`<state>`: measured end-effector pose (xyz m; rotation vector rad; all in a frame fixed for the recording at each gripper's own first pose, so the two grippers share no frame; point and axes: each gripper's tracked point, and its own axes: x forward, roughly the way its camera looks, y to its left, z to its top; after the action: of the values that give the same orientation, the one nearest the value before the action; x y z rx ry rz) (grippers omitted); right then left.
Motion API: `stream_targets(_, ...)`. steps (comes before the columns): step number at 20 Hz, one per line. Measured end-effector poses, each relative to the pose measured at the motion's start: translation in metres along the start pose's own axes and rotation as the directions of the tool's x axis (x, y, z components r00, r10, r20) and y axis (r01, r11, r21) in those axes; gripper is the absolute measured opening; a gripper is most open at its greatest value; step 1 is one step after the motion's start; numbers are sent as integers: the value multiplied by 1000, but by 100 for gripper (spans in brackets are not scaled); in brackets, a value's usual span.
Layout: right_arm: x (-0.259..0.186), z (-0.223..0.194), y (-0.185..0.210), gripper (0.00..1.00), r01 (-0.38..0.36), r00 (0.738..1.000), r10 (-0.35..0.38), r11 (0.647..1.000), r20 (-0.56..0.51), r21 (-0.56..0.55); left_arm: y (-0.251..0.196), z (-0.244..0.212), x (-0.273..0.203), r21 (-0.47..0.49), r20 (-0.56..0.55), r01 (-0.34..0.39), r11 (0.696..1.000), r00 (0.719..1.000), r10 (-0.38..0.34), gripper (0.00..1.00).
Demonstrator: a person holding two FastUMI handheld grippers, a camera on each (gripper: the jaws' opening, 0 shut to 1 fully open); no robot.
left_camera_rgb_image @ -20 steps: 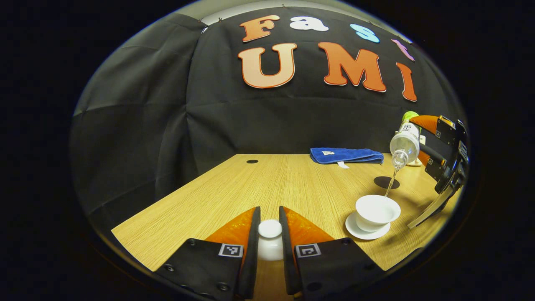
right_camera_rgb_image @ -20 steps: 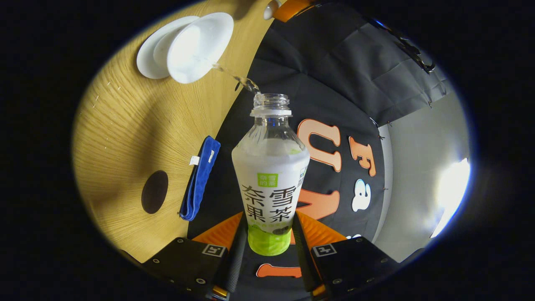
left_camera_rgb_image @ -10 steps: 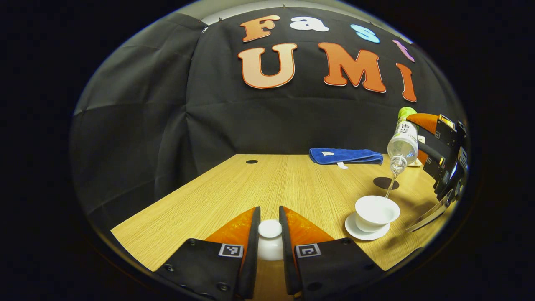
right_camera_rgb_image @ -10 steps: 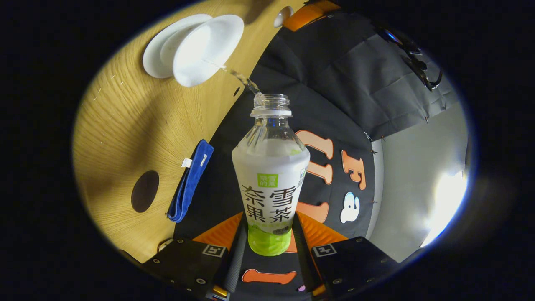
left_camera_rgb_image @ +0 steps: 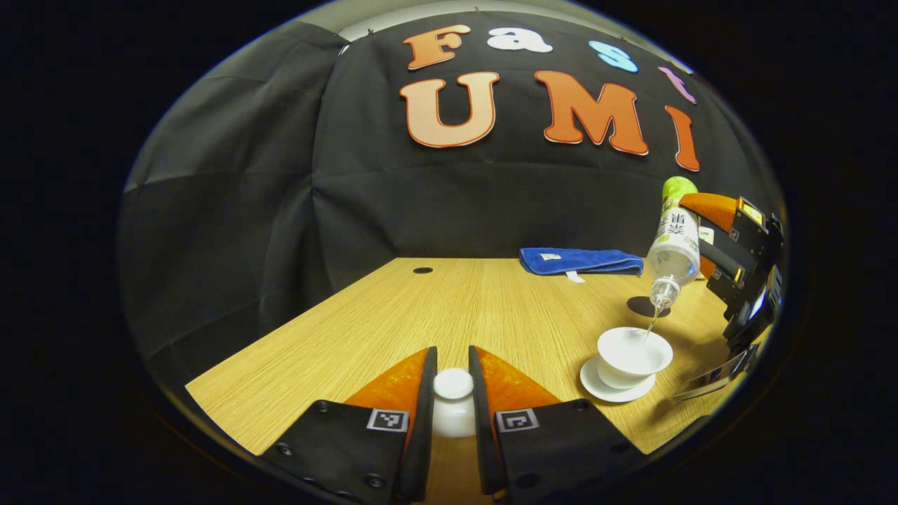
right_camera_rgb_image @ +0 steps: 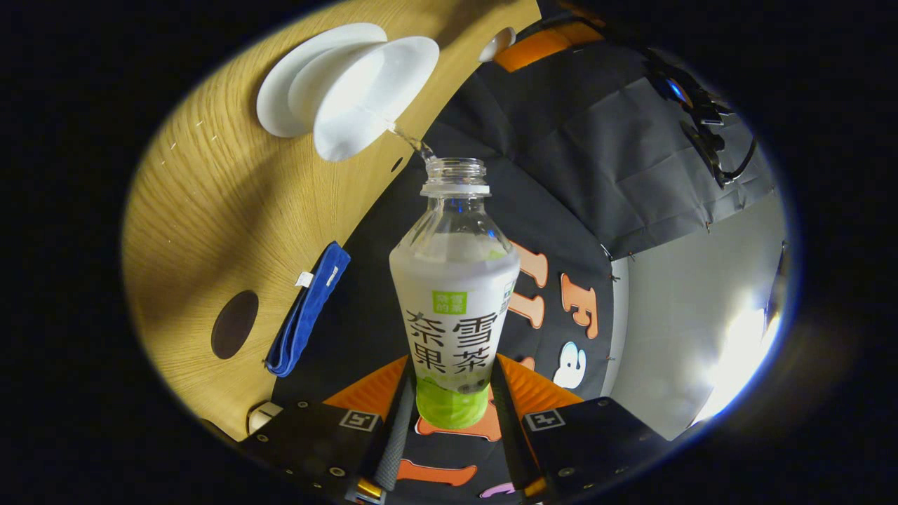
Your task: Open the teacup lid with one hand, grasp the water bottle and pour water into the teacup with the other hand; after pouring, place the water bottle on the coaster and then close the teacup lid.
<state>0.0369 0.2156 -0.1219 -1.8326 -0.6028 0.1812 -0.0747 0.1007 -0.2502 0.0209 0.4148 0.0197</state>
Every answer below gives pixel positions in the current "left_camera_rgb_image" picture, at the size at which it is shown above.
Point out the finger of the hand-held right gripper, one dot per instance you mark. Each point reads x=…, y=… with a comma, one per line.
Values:
x=722, y=258
x=712, y=209

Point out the white saucer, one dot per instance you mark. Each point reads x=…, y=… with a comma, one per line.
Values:
x=596, y=389

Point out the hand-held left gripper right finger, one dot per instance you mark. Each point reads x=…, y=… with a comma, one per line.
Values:
x=480, y=421

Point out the white teacup lid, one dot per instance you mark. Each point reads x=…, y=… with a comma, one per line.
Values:
x=453, y=400

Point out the blue folded towel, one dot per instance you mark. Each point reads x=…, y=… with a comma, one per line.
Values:
x=579, y=261

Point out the clear water bottle green label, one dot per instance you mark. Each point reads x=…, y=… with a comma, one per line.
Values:
x=675, y=245

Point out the black backdrop cloth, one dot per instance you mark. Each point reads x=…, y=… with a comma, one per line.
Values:
x=421, y=203

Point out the white teacup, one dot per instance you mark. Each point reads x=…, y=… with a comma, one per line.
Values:
x=631, y=358

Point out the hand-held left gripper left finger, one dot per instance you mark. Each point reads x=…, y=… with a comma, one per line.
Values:
x=425, y=421

